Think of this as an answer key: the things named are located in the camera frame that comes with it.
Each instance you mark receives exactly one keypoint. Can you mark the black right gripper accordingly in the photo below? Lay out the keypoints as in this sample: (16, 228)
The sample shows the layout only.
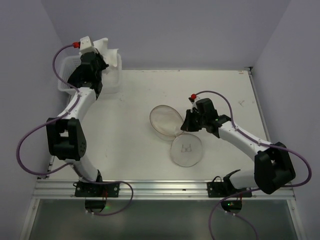
(189, 122)

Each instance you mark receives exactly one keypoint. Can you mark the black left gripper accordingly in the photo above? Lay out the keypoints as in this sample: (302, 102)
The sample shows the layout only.
(99, 63)

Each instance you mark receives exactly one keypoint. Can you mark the white mesh laundry bag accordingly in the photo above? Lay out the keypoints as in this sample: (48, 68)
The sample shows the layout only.
(186, 149)

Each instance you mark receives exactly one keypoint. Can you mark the white bra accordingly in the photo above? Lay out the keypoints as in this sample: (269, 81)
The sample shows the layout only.
(110, 56)

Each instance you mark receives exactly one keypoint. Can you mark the black bra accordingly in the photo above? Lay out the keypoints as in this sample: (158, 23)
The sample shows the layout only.
(73, 79)

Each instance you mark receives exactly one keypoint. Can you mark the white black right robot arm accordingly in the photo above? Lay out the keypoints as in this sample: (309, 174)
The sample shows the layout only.
(272, 167)

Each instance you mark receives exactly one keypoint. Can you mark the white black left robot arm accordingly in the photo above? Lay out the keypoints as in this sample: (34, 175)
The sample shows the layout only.
(66, 139)

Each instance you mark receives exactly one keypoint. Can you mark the white plastic basket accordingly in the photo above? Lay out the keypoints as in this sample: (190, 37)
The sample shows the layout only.
(111, 77)

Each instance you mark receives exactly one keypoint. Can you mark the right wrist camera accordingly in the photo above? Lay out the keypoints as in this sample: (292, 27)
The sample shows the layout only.
(193, 98)

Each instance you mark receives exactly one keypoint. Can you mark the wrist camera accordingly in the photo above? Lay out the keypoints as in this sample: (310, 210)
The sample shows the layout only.
(85, 45)
(193, 98)

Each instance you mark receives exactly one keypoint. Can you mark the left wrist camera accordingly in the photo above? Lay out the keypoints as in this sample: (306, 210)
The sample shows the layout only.
(85, 45)

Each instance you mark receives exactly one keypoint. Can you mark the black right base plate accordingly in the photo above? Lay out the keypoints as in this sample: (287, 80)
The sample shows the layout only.
(235, 182)

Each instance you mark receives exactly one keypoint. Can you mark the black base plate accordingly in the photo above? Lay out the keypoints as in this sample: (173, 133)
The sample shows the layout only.
(235, 182)
(90, 190)

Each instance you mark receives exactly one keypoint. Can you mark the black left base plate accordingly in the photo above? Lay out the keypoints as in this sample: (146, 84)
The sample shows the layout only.
(90, 190)

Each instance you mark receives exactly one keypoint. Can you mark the aluminium mounting rail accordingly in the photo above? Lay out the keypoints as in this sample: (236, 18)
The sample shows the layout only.
(151, 190)

